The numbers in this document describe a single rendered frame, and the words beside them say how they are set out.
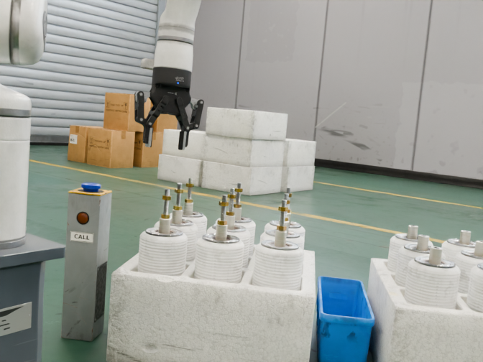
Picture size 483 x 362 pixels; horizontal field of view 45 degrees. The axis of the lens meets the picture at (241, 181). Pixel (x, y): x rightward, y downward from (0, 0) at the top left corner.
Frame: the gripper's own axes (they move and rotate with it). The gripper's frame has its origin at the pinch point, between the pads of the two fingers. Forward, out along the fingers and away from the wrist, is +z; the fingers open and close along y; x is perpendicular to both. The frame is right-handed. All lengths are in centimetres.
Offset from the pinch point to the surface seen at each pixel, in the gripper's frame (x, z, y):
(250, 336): -16.3, 34.5, 14.6
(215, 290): -12.6, 26.6, 8.3
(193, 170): 259, 22, 114
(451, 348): -37, 31, 45
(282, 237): -13.5, 16.0, 20.9
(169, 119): 378, -14, 136
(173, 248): -4.0, 20.4, 2.3
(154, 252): -2.8, 21.5, -1.0
